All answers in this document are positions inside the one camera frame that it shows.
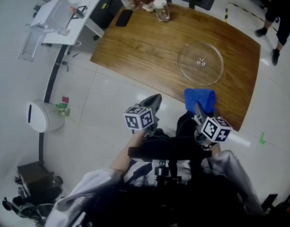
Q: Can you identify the glass jar with white lid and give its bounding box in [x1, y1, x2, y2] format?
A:
[153, 0, 171, 23]

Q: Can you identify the clear pump bottle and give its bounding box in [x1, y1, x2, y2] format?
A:
[120, 0, 136, 10]

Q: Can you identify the green toy plant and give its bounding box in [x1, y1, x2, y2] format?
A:
[55, 96, 71, 117]

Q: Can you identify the dark brown box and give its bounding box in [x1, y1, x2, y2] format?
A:
[17, 161, 54, 194]

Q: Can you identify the person's white shirt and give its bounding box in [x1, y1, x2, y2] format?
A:
[44, 150, 266, 227]

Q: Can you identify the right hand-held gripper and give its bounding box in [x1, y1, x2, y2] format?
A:
[193, 102, 233, 149]

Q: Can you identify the black phone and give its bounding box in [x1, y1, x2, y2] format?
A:
[115, 9, 134, 28]

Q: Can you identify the pile of dark gear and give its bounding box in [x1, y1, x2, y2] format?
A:
[2, 176, 65, 225]

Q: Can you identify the white trash bin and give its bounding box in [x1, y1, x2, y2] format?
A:
[26, 100, 65, 133]

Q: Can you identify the white side desk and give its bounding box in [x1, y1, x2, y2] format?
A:
[17, 0, 76, 62]

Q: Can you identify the black wire stand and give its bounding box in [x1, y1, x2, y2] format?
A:
[65, 5, 89, 30]

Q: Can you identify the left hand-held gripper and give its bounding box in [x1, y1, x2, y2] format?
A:
[123, 93, 163, 137]

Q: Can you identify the wooden table with black legs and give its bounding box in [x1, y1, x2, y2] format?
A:
[89, 2, 262, 132]

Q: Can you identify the person's right forearm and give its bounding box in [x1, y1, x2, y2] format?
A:
[210, 142, 222, 157]

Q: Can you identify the black chest mount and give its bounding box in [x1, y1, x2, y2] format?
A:
[128, 136, 213, 194]

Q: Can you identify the blue cloth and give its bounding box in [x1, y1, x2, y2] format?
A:
[184, 88, 218, 114]

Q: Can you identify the clear glass plate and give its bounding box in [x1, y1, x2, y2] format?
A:
[177, 41, 225, 87]

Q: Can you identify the black cabinet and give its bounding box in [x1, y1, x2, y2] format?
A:
[90, 0, 123, 32]

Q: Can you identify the person's left forearm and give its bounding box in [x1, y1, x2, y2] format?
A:
[109, 130, 146, 175]

